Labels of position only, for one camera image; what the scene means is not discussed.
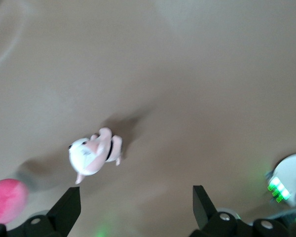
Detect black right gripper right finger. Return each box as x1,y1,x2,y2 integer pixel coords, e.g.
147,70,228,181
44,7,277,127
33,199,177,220
188,185,291,237

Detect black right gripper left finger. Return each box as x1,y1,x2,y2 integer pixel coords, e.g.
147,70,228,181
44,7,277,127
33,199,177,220
0,187,81,237

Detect round hot pink plush toy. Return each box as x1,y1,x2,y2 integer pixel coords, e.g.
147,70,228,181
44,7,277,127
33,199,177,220
0,178,30,226

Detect pale pink white puppy plush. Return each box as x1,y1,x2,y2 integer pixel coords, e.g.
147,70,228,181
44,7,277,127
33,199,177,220
68,126,124,185

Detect brown table cover mat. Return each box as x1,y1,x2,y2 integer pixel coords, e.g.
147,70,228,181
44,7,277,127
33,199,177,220
0,0,296,237

